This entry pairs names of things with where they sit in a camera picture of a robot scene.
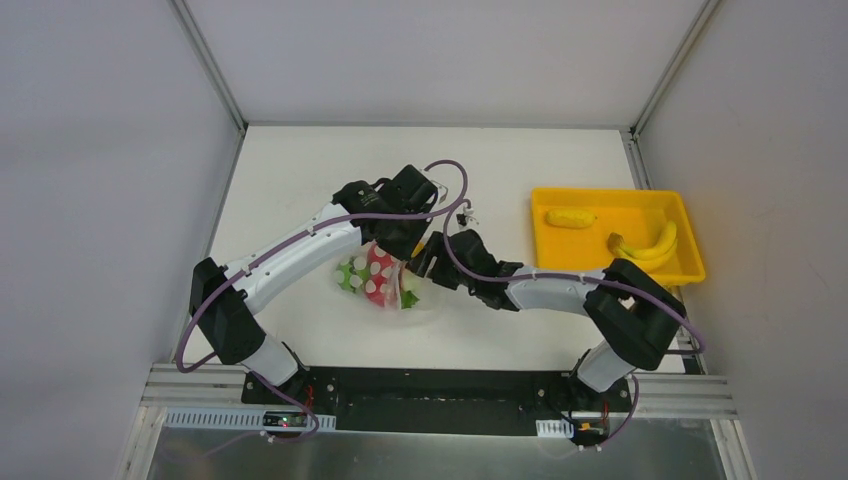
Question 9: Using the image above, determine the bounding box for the clear zip top bag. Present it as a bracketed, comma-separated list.
[331, 241, 443, 326]

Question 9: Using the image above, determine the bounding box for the yellow fake corn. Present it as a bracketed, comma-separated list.
[545, 208, 597, 230]

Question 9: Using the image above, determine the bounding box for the yellow fake banana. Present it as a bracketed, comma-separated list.
[607, 221, 678, 272]

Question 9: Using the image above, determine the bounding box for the white fake radish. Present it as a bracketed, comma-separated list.
[399, 269, 422, 310]

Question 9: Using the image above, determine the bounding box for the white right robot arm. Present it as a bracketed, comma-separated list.
[406, 230, 686, 410]

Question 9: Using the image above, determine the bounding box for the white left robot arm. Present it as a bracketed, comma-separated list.
[189, 165, 440, 405]

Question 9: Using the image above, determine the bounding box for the orange fake food ball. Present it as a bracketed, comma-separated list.
[411, 242, 425, 259]

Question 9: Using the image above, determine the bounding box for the red fake food ball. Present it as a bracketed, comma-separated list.
[363, 242, 403, 310]

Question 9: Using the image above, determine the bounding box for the green fake food ball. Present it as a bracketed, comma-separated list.
[332, 261, 362, 293]

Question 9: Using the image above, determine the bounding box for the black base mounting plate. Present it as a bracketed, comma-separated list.
[241, 367, 632, 437]

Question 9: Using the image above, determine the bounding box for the yellow plastic tray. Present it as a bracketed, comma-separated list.
[531, 187, 706, 286]

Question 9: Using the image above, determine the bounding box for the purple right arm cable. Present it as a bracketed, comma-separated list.
[442, 198, 708, 458]

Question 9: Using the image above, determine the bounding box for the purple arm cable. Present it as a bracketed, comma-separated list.
[174, 159, 470, 445]
[442, 198, 708, 458]

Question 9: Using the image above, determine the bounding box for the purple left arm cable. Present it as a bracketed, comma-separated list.
[174, 159, 470, 445]

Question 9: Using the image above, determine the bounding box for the aluminium frame rail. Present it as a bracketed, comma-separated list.
[168, 0, 249, 258]

